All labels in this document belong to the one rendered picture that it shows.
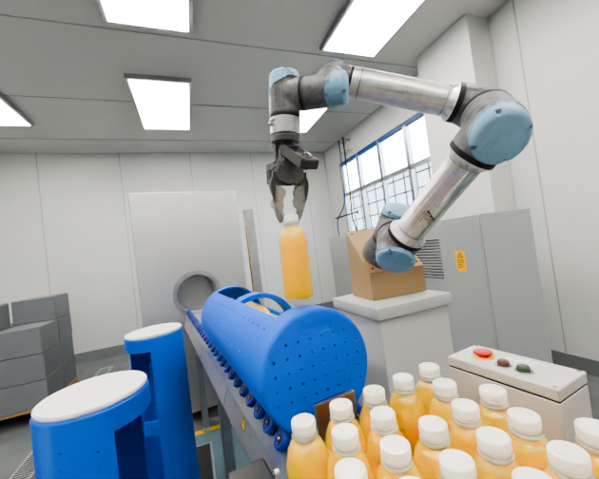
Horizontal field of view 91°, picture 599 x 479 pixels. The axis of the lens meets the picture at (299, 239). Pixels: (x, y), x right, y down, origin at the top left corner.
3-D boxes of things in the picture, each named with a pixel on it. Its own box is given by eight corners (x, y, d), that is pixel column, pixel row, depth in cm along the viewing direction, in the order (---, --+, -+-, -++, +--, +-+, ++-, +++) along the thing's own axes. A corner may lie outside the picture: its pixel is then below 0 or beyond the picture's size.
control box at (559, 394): (481, 386, 69) (474, 342, 69) (595, 429, 51) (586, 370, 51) (453, 401, 64) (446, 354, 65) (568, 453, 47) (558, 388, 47)
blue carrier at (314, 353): (260, 336, 151) (255, 281, 152) (376, 411, 73) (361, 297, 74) (203, 351, 139) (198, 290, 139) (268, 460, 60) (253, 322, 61)
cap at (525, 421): (550, 432, 40) (548, 419, 40) (527, 440, 39) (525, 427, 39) (523, 417, 44) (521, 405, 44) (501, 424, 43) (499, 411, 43)
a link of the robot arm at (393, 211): (404, 230, 112) (418, 201, 103) (406, 254, 103) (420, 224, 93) (374, 222, 114) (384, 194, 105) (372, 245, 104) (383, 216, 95)
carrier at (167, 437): (164, 474, 173) (129, 520, 145) (148, 326, 175) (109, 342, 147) (209, 474, 168) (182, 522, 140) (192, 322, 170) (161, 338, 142)
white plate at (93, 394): (24, 432, 67) (24, 438, 67) (155, 386, 84) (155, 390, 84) (36, 394, 89) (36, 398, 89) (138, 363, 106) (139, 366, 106)
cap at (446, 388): (459, 391, 53) (458, 380, 53) (455, 401, 50) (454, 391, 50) (436, 386, 55) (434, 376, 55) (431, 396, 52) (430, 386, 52)
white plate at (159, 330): (148, 324, 175) (148, 326, 175) (110, 339, 147) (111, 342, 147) (190, 320, 170) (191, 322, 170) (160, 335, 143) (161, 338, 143)
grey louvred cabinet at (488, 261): (376, 338, 402) (361, 234, 406) (561, 416, 201) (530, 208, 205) (341, 348, 383) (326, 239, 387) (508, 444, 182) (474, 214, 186)
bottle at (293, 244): (301, 299, 67) (294, 220, 68) (279, 299, 72) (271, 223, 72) (318, 294, 73) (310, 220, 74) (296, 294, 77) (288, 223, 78)
